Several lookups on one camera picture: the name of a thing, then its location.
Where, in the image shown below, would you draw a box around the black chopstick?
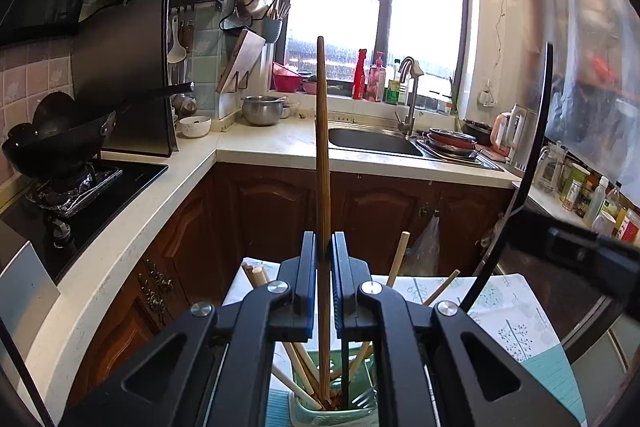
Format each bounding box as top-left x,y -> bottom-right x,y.
460,42 -> 554,312

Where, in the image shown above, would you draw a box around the green plastic utensil holder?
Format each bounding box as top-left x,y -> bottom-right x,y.
288,341 -> 378,427

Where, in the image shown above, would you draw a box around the light wooden chopstick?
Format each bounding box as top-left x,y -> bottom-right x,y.
330,231 -> 410,384

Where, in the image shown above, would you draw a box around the light chopstick red end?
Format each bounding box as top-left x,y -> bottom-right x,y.
283,343 -> 321,410

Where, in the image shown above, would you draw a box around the leaf print tablecloth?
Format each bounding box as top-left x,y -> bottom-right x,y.
222,258 -> 587,426

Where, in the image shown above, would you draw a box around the plastic bag on cabinet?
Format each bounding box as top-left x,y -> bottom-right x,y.
399,210 -> 440,277

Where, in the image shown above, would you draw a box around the glass pitcher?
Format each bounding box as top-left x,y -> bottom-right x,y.
534,142 -> 566,194

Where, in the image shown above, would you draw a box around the dark wood cabinets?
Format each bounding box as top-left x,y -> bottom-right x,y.
67,162 -> 513,404

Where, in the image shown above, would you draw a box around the steel electric kettle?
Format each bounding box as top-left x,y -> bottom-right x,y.
490,104 -> 536,171

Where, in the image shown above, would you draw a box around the red frying pan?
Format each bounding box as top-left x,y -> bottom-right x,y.
426,128 -> 476,150

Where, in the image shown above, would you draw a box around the black gas stove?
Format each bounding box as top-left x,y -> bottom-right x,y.
1,159 -> 167,284

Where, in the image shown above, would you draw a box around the steel sink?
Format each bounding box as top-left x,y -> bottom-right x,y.
329,128 -> 423,158

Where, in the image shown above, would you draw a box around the chrome faucet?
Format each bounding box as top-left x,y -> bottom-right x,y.
395,56 -> 424,139

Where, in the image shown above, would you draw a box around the white small bowl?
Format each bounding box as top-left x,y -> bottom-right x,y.
178,115 -> 212,139

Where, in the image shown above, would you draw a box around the steel mixing bowl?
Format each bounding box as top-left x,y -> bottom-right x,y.
242,95 -> 286,127

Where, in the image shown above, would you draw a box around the green detergent bottle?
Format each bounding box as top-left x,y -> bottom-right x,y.
385,58 -> 401,105

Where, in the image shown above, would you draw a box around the black wok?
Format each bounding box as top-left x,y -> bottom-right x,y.
1,82 -> 194,181

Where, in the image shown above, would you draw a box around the pink soap bottle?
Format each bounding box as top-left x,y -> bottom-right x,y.
367,52 -> 386,102

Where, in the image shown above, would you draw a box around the red bottle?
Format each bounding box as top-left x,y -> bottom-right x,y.
352,49 -> 367,100

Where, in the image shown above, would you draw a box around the red plastic basin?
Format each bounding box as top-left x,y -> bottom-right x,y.
272,62 -> 303,93

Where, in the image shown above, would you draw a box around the wooden cutting board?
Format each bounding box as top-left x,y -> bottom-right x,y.
216,28 -> 266,94

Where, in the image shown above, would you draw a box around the steel appliance side panel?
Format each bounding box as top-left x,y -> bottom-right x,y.
70,0 -> 177,157

